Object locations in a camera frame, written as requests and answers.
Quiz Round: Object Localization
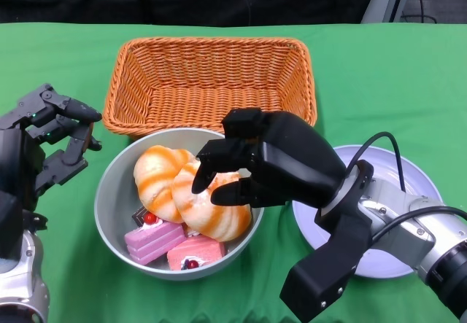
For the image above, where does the pink cake slice with cherry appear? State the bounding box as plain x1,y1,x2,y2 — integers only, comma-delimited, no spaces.
123,213,188,265

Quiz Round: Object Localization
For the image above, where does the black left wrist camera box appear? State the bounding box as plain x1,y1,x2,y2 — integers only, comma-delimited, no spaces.
0,190,48,262

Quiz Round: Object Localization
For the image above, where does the chocolate cake slice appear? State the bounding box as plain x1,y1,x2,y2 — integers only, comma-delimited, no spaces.
131,207,149,227

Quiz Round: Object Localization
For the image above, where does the grey bowl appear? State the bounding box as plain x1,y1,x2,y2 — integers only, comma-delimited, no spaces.
93,128,266,282

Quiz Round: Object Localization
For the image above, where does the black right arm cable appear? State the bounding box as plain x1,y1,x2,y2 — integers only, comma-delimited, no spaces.
350,131,467,236

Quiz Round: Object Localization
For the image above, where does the orange striped bread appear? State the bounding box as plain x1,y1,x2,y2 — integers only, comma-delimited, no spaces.
133,145,198,224
171,162,252,243

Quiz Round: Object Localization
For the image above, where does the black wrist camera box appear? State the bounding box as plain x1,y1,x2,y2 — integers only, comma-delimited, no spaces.
279,206,375,322
0,190,48,262

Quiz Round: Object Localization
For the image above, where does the green tablecloth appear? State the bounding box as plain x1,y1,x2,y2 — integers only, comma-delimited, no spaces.
0,23,467,323

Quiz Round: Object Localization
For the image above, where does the pale lavender plate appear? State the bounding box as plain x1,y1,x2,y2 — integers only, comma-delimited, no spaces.
291,144,446,279

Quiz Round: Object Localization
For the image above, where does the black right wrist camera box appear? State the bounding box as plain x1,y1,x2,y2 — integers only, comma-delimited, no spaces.
279,206,375,322

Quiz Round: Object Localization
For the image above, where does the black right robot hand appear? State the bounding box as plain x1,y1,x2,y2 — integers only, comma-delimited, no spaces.
191,107,350,209

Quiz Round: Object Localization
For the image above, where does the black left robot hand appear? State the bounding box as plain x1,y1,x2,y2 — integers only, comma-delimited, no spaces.
0,83,103,203

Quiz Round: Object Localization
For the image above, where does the orange wicker basket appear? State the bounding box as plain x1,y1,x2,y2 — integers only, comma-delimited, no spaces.
101,37,317,145

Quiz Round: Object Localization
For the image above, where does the salmon cake slice with berries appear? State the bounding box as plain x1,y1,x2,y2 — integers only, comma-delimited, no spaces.
166,235,227,272

